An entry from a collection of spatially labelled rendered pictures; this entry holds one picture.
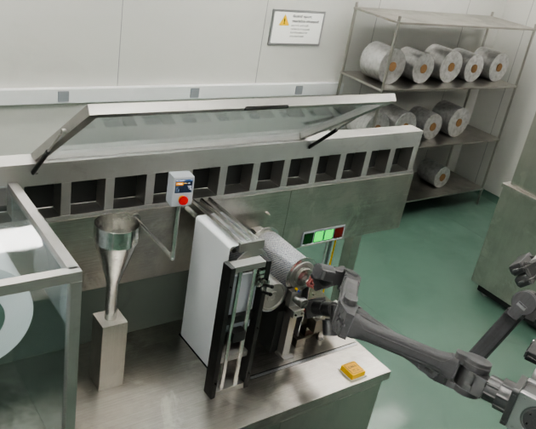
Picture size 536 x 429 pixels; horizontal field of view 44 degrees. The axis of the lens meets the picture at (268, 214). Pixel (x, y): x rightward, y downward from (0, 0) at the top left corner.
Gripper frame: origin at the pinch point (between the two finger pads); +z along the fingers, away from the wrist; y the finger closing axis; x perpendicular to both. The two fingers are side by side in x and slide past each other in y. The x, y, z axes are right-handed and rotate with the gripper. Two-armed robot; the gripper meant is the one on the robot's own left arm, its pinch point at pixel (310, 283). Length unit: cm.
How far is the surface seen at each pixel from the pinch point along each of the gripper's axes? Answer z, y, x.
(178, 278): 38, -34, 16
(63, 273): -34, -103, 16
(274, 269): 10.0, -6.9, 9.0
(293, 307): 6.7, -5.6, -7.0
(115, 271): 2, -74, 18
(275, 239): 11.1, -1.9, 20.5
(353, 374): 3.9, 12.2, -37.6
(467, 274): 155, 292, -18
